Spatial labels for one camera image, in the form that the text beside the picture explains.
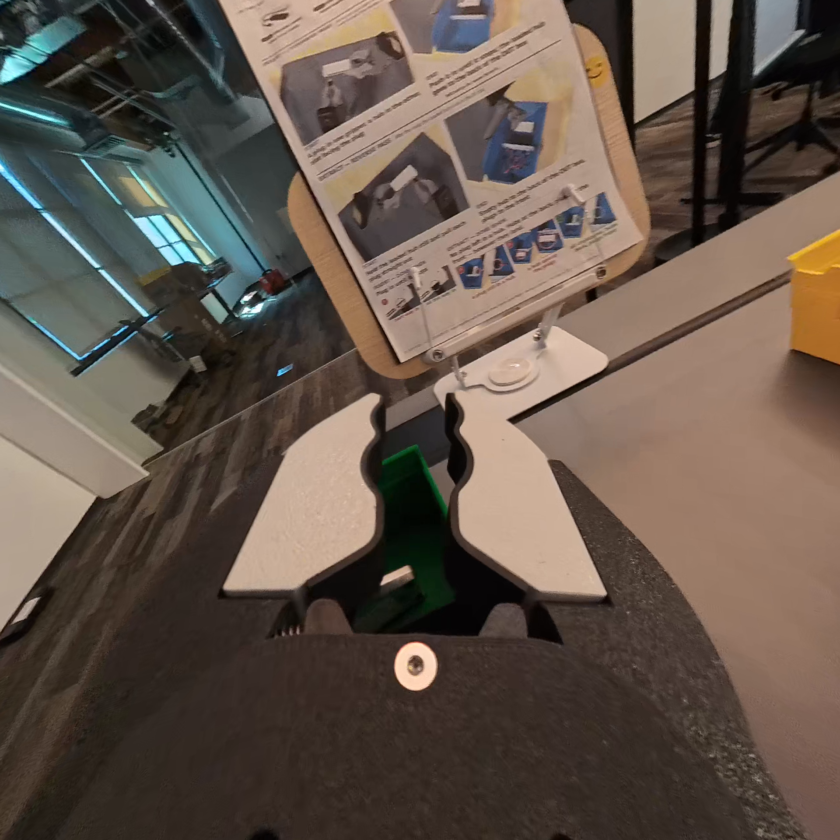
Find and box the printed instruction sheet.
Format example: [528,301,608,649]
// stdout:
[217,0,644,362]

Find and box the black floor outlet box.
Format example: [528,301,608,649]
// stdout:
[0,587,55,647]

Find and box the yellow plastic bin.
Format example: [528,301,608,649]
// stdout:
[787,230,840,365]

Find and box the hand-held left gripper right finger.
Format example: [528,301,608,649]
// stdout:
[444,391,609,605]

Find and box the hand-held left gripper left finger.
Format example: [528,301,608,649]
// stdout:
[222,392,387,598]

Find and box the framed whiteboard on black stand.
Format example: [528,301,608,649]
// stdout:
[718,0,840,224]

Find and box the green plastic bin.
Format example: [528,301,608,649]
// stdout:
[354,445,457,632]

